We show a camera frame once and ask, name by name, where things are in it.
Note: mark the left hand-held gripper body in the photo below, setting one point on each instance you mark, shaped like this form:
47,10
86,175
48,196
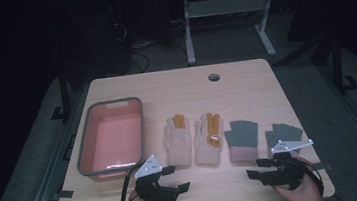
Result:
152,187

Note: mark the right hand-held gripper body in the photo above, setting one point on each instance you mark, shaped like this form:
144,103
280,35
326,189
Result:
286,171

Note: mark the beige glove small orange patch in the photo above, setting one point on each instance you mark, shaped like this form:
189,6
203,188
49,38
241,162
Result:
177,144

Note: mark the gray and pink fingerless glove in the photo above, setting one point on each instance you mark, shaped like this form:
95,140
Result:
287,132
242,137

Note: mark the beige glove large orange patch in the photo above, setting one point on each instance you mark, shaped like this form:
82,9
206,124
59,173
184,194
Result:
206,147

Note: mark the pink basin with gray rim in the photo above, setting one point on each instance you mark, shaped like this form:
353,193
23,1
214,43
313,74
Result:
113,137

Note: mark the person's right hand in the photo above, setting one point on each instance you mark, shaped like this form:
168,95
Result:
302,198

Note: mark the black metal stand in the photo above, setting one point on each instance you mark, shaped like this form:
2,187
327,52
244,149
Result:
338,63
64,92

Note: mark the white metal desk frame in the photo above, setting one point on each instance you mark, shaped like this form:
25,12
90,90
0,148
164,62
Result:
223,6

